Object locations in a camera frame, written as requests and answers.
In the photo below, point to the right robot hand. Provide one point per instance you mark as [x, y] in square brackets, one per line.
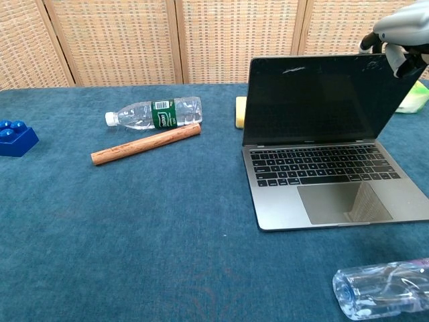
[402, 27]

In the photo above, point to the blue tablecloth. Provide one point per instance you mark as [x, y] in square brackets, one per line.
[134, 218]

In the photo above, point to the blue toy building block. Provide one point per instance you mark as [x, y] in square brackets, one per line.
[15, 139]

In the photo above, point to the grey laptop computer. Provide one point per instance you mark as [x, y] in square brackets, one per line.
[315, 107]

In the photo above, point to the yellow sponge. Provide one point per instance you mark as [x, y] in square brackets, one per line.
[239, 112]

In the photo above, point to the woven rattan folding screen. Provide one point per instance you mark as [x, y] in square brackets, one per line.
[134, 40]

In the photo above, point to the green tissue pack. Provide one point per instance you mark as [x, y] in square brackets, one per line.
[414, 100]

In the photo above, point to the wooden rolling pin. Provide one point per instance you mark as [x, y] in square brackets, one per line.
[144, 145]

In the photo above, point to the clear purple-label bottle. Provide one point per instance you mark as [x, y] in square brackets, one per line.
[382, 290]

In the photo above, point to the clear green-label water bottle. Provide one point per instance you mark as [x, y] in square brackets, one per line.
[152, 113]

